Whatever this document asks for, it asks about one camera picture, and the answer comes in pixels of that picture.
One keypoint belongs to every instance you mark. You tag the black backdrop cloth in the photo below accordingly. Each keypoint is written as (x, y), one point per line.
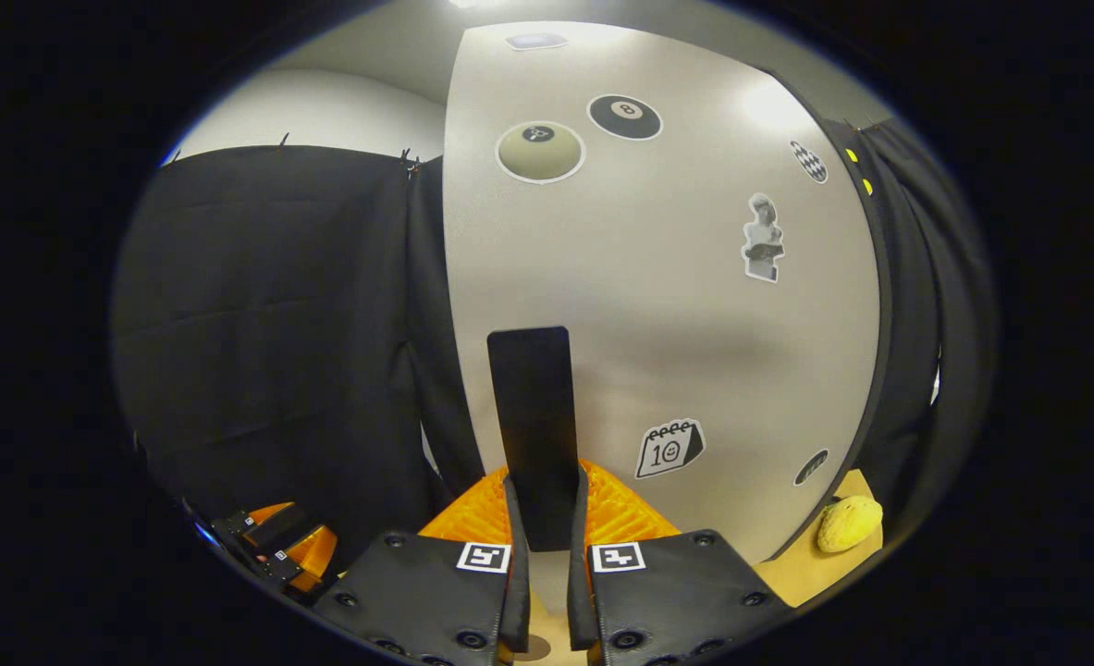
(260, 324)

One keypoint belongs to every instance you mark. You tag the yellow lemon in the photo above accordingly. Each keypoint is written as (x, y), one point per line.
(849, 523)

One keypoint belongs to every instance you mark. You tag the grey cabinet door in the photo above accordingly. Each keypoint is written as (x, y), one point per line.
(676, 305)

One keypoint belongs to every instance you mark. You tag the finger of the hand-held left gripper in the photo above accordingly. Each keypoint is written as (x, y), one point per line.
(274, 529)
(315, 560)

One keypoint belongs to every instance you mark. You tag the ceiling light panel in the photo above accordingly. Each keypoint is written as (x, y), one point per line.
(465, 3)

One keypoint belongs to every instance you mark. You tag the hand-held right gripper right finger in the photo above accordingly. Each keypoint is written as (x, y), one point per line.
(579, 601)

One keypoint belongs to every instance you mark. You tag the round brown coaster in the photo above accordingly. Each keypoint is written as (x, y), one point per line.
(533, 649)

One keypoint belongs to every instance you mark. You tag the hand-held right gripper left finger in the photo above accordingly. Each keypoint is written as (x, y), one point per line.
(517, 592)

